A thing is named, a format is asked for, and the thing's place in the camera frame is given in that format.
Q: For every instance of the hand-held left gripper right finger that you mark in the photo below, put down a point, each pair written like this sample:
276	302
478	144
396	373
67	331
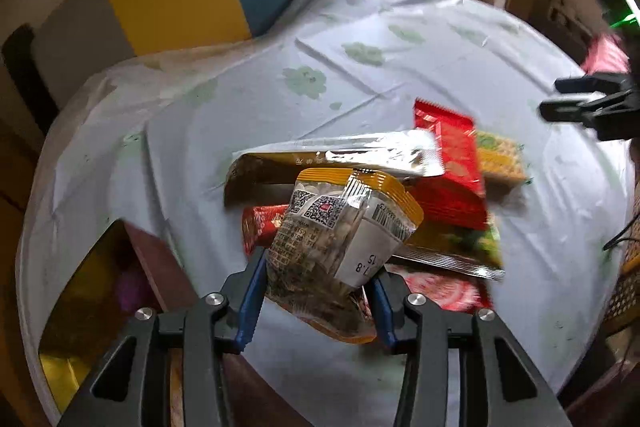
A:
381	314

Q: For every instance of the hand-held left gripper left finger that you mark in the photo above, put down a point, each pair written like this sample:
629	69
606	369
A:
251	307

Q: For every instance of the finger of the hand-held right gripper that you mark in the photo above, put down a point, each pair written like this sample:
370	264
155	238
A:
580	84
565	112

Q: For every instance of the clear yellow-edged seed bag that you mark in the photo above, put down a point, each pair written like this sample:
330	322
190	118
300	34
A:
340	227

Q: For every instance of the maroon box with gold inside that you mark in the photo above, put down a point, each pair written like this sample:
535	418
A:
85	307

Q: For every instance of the pink red packet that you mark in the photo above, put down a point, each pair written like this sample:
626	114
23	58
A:
605	54

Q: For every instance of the red and white snack packet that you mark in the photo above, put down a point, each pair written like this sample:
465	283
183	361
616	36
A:
445	294

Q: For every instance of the small dark red snack packet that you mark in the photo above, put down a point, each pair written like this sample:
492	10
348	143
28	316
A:
260	224

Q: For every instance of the silver edged snack packet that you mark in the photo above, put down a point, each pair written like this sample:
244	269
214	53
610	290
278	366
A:
450	263

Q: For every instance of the green and yellow snack packet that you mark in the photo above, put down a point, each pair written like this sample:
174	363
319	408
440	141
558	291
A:
470	242

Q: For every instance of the red snack packet pale label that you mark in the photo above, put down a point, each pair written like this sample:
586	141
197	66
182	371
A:
450	142

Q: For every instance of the purple wrapped snack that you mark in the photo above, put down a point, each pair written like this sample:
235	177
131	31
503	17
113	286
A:
131	292

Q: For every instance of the red ribbed snack packet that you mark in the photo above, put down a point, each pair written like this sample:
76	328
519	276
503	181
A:
450	204

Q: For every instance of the wicker basket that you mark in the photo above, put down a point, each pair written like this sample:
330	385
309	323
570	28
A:
625	292

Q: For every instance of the brown and silver snack bag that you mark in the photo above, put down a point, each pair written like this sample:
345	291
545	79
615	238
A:
350	152

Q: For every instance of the white floral tablecloth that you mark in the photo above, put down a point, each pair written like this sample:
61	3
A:
250	57

